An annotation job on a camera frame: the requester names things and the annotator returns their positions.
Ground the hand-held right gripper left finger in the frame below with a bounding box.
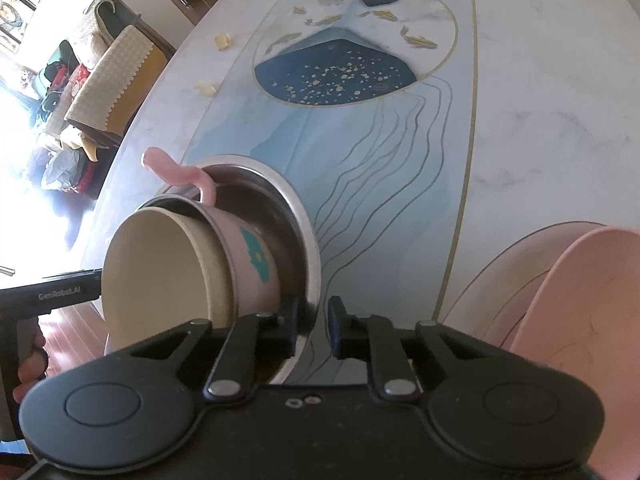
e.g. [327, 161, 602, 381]
[129, 296, 302, 403]

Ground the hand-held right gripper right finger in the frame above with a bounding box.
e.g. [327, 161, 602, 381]
[327, 296, 501, 403]

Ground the pink steel-lined bowl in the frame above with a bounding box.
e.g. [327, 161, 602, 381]
[142, 147, 282, 333]

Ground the large steel bowl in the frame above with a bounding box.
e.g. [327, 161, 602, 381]
[155, 155, 322, 386]

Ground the cream bowl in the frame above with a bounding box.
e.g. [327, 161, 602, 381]
[102, 207, 236, 356]

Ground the white deep plate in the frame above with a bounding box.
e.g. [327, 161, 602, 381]
[435, 220, 640, 356]

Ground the pink bear-shaped plate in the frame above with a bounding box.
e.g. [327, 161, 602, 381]
[505, 225, 640, 480]

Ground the person's left hand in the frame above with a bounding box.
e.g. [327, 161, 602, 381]
[12, 332, 49, 403]

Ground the grey bag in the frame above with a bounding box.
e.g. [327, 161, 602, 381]
[27, 145, 103, 196]

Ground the blue printed table runner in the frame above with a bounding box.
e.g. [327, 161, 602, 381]
[190, 0, 476, 386]

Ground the sofa with cream cover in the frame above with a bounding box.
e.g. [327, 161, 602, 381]
[64, 0, 170, 150]

